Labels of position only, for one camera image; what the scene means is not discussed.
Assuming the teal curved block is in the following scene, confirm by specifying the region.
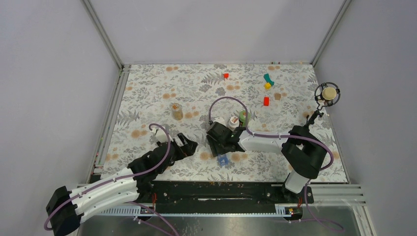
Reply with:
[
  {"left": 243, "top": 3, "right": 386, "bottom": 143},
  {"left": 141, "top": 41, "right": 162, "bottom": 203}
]
[{"left": 263, "top": 73, "right": 274, "bottom": 86}]

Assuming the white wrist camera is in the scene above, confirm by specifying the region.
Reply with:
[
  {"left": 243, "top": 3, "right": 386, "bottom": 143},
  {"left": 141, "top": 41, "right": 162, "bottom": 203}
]
[
  {"left": 151, "top": 128, "right": 173, "bottom": 143},
  {"left": 212, "top": 117, "right": 227, "bottom": 127}
]

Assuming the floral patterned table mat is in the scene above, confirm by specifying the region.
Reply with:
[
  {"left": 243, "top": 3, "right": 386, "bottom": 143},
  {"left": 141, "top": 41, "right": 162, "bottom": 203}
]
[{"left": 101, "top": 63, "right": 348, "bottom": 182}]

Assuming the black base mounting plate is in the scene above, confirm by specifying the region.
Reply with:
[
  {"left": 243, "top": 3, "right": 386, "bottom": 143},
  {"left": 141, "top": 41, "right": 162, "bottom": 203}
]
[{"left": 135, "top": 181, "right": 314, "bottom": 214}]

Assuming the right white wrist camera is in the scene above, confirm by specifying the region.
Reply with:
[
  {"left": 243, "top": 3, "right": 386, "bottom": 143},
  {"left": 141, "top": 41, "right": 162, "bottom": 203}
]
[{"left": 212, "top": 117, "right": 227, "bottom": 127}]

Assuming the green pill bottle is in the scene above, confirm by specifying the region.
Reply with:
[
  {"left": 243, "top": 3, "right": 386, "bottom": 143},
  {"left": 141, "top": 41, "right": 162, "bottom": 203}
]
[{"left": 238, "top": 111, "right": 249, "bottom": 127}]

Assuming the microphone on tripod stand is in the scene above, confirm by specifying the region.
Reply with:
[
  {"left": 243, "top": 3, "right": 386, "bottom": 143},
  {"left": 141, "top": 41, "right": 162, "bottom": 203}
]
[{"left": 304, "top": 82, "right": 341, "bottom": 128}]

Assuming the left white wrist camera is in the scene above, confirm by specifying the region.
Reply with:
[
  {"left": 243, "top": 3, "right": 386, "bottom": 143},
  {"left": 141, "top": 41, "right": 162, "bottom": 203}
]
[{"left": 151, "top": 128, "right": 173, "bottom": 143}]

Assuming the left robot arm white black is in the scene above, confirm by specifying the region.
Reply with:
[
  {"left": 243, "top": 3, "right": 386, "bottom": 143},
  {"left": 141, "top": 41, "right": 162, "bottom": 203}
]
[{"left": 44, "top": 133, "right": 198, "bottom": 236}]

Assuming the slotted grey cable duct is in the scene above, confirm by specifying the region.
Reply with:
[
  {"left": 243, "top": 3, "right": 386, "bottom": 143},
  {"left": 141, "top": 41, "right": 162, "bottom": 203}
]
[{"left": 97, "top": 204, "right": 303, "bottom": 218}]

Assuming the blue weekly pill organizer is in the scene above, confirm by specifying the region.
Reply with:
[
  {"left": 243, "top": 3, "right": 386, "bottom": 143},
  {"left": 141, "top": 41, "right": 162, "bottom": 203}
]
[{"left": 217, "top": 154, "right": 229, "bottom": 167}]

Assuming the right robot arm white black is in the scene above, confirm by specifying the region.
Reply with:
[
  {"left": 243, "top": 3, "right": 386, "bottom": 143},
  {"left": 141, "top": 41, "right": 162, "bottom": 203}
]
[{"left": 207, "top": 122, "right": 331, "bottom": 203}]

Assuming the white cap pill bottle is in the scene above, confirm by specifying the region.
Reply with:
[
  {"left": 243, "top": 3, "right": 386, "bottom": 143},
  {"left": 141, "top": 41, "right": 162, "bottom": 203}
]
[{"left": 228, "top": 116, "right": 240, "bottom": 131}]

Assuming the amber pill bottle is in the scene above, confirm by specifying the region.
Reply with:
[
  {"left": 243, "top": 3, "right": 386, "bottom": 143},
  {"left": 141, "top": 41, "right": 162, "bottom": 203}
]
[{"left": 171, "top": 103, "right": 183, "bottom": 120}]

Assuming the red rectangular block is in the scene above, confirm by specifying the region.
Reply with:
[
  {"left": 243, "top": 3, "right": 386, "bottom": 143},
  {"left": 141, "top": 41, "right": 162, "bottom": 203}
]
[{"left": 263, "top": 96, "right": 270, "bottom": 107}]

